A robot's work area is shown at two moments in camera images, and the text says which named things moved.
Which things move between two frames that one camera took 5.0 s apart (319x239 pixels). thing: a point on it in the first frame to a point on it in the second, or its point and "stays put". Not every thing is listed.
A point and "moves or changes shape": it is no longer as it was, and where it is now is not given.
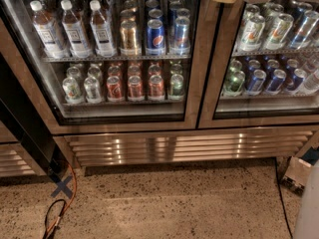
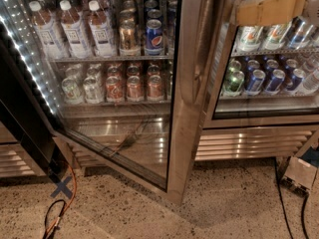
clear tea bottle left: [48, 32] stays put
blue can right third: [297, 81] stays put
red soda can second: [135, 90] stays put
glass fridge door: [105, 58] moves or changes shape
